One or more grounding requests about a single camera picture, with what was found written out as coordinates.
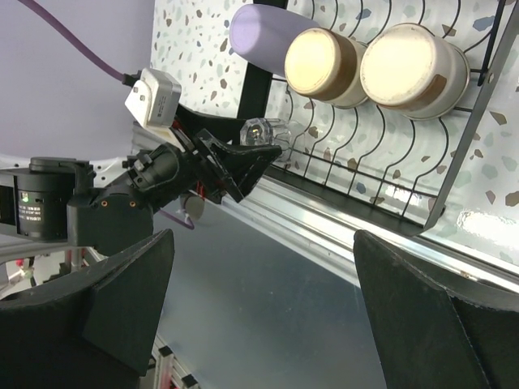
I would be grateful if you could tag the black wire dish rack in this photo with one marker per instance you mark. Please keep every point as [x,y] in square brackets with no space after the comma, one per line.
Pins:
[399,173]

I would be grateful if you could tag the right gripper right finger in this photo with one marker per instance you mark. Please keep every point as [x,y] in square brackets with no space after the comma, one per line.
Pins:
[434,328]

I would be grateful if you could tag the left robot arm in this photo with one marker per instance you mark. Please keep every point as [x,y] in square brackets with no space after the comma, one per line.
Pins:
[55,199]

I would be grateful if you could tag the purple plastic cup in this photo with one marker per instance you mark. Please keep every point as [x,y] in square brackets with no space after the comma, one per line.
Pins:
[262,35]

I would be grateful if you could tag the steel cup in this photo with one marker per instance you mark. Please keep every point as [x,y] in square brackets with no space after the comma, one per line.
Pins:
[411,71]
[325,66]

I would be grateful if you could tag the clear glass cup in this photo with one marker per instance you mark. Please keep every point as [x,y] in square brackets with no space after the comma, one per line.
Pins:
[273,131]

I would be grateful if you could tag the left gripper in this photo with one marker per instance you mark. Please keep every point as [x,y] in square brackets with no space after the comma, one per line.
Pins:
[219,168]

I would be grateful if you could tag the aluminium mounting rail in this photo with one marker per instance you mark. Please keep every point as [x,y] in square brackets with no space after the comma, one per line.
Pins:
[314,209]

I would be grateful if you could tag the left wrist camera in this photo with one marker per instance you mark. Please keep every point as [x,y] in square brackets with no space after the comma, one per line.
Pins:
[153,102]

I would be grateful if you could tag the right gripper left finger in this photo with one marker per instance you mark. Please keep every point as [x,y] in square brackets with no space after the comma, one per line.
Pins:
[93,328]

